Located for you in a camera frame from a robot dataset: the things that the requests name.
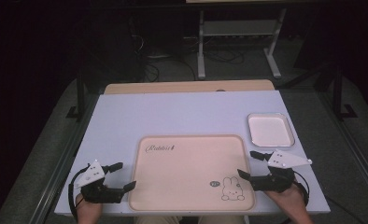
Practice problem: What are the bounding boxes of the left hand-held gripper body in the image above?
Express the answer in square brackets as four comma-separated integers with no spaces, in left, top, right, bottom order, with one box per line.
[74,160,125,205]

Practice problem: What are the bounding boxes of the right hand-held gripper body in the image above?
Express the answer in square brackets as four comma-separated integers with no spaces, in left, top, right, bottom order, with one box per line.
[250,149,313,193]

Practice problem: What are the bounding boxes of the person's left hand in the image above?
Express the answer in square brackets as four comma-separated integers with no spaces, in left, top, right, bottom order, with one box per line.
[75,192,104,220]

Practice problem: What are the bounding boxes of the person's right hand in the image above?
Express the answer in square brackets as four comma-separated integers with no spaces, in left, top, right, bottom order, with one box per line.
[263,184,306,217]

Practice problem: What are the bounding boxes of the small white metal-rimmed tray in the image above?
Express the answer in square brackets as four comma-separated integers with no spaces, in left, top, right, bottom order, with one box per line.
[247,112,296,148]

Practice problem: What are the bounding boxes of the large beige rabbit-print tray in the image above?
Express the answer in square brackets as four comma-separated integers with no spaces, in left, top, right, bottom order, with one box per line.
[128,133,257,213]

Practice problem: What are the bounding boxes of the black metal stand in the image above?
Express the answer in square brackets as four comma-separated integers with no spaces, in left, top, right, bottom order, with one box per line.
[65,70,87,121]
[332,65,360,121]

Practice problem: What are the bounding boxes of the light wooden table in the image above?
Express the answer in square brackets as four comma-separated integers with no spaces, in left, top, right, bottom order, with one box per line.
[104,78,276,95]

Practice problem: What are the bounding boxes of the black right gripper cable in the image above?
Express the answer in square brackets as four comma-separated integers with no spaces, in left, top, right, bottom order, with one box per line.
[292,170,311,207]

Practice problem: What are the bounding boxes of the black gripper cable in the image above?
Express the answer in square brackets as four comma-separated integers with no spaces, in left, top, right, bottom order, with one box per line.
[292,170,311,207]
[67,165,91,220]

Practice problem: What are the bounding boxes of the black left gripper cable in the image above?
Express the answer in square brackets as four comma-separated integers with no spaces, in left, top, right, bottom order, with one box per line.
[67,165,91,220]

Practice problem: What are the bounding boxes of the black floor cables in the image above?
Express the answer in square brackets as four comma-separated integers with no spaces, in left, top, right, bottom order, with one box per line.
[143,46,246,82]

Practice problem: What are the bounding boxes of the white metal frame stand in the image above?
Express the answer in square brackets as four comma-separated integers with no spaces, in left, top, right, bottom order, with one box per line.
[196,7,288,80]

